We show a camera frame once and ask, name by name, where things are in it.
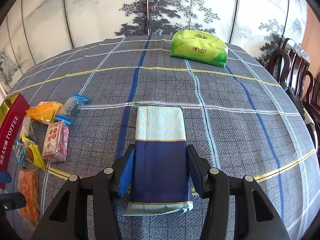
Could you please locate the blue and mint snack bag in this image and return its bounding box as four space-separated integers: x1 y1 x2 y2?
125 105 193 216

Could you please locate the yellow wrapped pastry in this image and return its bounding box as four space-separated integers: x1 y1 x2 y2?
21 134 45 168

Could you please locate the light blue small snack packet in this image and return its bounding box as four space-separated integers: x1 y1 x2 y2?
14 139 25 164

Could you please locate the pink white boxed snack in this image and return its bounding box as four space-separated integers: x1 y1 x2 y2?
42 121 69 163

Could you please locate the red and gold toffee tin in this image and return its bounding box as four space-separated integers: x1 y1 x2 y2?
0 93 30 189

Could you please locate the orange snack packet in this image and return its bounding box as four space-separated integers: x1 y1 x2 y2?
26 101 63 125

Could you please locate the clear blue-ended snack packet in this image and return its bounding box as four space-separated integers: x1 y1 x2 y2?
54 94 89 125

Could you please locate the blue plaid tablecloth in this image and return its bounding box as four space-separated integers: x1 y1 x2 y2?
12 35 319 239

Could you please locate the dark wooden chair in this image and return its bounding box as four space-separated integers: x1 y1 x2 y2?
266 38 319 153

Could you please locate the green tissue pack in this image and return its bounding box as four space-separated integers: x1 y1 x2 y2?
170 29 228 68

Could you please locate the painted folding screen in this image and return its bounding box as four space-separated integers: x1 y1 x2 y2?
1 0 308 91

